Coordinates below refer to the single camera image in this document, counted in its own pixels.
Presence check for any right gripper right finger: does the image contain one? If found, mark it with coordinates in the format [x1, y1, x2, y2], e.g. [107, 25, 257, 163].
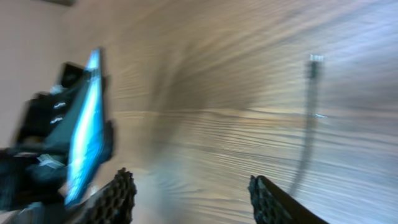
[248, 175, 328, 224]

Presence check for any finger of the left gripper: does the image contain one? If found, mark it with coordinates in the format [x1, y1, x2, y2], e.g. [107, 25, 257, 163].
[101, 76, 115, 163]

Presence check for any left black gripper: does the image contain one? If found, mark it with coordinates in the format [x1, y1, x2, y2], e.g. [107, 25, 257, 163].
[1, 62, 93, 224]

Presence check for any blue Galaxy smartphone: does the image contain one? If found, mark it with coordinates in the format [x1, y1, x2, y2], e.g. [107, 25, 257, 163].
[65, 47, 105, 207]

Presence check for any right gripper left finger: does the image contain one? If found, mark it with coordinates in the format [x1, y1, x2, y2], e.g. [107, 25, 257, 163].
[67, 168, 137, 224]

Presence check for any black USB charging cable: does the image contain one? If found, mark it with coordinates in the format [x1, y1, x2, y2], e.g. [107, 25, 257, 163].
[287, 54, 325, 197]

